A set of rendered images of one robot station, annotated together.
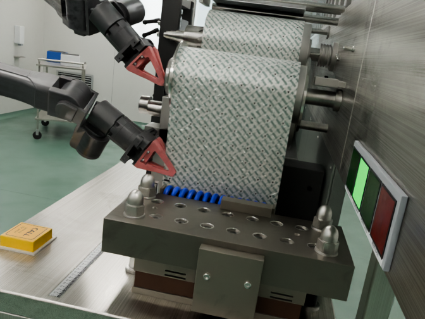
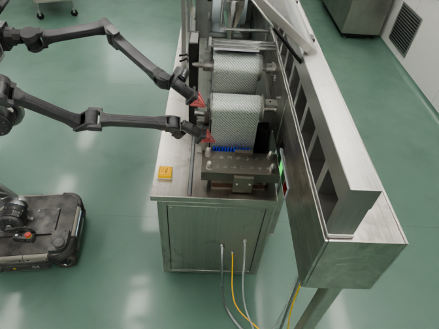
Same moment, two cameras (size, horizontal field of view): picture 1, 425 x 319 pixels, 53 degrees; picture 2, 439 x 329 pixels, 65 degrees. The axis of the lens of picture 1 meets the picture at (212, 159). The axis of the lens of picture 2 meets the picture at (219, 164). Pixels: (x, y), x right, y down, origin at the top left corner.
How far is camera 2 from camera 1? 1.13 m
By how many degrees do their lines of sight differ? 32
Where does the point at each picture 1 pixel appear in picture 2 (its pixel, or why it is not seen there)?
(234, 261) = (245, 179)
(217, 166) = (230, 138)
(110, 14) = (180, 85)
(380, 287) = not seen: hidden behind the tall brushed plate
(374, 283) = not seen: hidden behind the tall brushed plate
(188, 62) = (217, 106)
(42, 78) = (161, 120)
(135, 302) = (213, 191)
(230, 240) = (242, 173)
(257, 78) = (245, 110)
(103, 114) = (186, 128)
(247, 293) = (249, 186)
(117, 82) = not seen: outside the picture
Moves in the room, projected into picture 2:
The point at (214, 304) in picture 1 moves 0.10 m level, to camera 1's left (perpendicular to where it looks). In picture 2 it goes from (239, 189) to (220, 190)
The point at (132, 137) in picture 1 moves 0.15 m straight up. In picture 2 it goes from (198, 134) to (199, 109)
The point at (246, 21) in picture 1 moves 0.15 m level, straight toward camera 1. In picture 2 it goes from (232, 62) to (236, 78)
